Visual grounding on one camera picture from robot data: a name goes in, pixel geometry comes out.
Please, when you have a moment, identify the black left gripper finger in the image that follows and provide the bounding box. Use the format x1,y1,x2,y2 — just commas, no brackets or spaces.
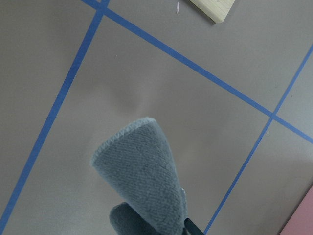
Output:
182,218,203,235

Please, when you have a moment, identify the pink plastic bin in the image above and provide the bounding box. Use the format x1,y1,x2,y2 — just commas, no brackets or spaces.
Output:
278,183,313,235

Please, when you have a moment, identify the grey cloth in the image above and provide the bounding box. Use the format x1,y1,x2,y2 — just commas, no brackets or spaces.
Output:
91,117,186,235

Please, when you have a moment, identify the wooden cutting board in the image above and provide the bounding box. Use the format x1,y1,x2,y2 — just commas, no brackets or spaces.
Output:
190,0,235,23

